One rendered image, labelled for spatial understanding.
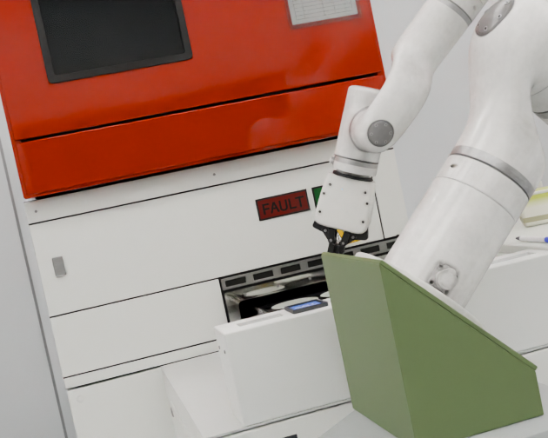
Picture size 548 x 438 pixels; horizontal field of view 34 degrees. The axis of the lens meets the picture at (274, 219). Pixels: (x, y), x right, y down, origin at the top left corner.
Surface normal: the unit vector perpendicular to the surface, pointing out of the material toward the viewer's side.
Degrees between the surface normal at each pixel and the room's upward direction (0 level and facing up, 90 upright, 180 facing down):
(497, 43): 80
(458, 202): 63
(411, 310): 90
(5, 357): 90
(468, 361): 90
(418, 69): 68
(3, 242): 90
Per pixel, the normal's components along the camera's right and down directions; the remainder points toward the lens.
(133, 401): 0.22, 0.00
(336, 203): -0.26, 0.11
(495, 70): -0.83, 0.14
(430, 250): -0.33, -0.34
